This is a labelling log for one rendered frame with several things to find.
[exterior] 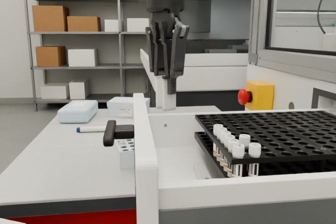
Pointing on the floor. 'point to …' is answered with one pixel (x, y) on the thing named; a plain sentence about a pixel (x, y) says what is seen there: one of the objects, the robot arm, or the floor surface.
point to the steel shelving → (82, 34)
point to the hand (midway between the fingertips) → (165, 93)
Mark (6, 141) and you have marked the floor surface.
